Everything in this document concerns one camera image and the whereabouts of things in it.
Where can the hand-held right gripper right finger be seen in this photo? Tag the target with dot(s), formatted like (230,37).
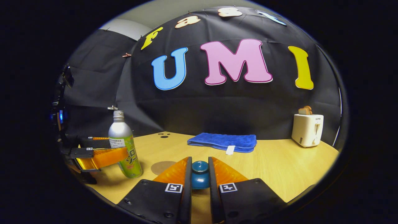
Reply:
(213,193)

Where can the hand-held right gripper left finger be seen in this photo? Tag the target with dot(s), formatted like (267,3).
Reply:
(187,193)

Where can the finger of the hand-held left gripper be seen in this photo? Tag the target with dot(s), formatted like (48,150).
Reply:
(102,158)
(96,143)

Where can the teal teacup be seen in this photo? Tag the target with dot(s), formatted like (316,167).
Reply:
(200,183)

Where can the silver green water bottle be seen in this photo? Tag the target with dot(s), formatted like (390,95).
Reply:
(119,130)

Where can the teal teacup lid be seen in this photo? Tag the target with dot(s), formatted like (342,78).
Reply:
(200,166)

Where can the brown round coaster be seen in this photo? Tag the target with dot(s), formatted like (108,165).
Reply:
(161,168)

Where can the blue folded towel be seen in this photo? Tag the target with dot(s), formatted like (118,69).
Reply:
(220,140)

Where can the black backdrop cloth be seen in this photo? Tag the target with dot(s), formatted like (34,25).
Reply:
(217,105)

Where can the white toaster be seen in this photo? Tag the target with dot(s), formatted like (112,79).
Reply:
(306,130)

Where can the toast slice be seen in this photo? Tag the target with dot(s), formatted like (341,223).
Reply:
(305,110)

